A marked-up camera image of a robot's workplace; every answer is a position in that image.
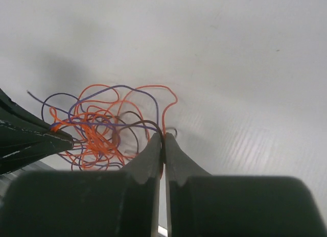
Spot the aluminium frame rail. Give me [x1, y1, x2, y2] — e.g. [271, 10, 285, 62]
[1, 161, 168, 236]

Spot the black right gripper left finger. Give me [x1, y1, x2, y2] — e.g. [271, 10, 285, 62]
[1, 133, 161, 236]

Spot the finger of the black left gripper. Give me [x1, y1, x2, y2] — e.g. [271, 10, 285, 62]
[1, 91, 74, 175]

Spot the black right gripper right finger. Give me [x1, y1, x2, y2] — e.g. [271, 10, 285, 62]
[165, 133, 326, 236]

